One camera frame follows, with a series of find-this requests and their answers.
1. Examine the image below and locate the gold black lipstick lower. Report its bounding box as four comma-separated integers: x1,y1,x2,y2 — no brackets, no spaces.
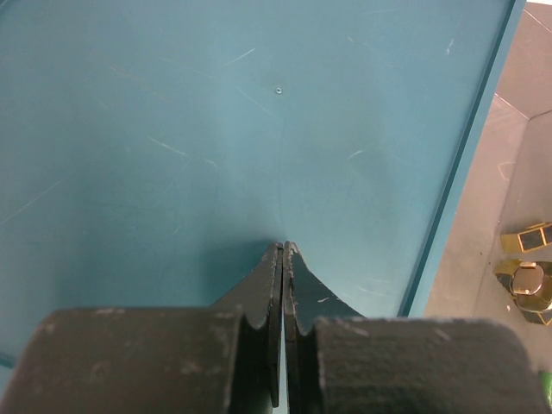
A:
494,259,551,326

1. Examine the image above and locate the green mascara tube right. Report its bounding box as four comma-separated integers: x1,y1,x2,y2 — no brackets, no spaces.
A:
539,371,552,411

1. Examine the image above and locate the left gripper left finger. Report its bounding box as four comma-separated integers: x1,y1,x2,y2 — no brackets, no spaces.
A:
1,243,283,413

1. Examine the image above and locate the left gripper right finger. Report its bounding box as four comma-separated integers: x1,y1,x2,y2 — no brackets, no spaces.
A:
282,242,550,413

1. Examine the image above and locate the teal drawer organizer box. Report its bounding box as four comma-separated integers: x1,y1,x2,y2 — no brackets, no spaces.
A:
1,1,524,368

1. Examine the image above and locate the gold black lipstick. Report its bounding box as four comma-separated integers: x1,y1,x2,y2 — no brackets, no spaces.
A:
500,223,551,254
494,259,551,326

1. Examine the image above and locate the gold black lipstick upper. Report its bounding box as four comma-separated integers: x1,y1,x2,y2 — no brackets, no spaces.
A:
500,223,551,254

